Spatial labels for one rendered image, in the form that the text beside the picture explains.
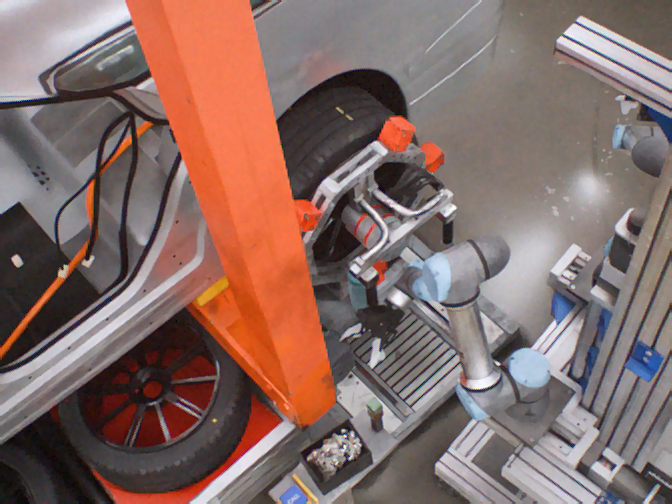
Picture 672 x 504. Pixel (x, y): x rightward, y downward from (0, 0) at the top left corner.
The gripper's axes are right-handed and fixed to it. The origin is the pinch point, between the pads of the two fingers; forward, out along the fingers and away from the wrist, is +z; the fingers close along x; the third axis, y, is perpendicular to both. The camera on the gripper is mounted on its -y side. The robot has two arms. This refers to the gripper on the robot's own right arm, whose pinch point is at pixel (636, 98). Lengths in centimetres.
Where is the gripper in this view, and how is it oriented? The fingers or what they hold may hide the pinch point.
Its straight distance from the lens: 333.2
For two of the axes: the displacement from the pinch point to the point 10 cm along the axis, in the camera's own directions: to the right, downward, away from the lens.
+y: -0.6, 9.8, 1.7
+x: 9.9, 0.4, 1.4
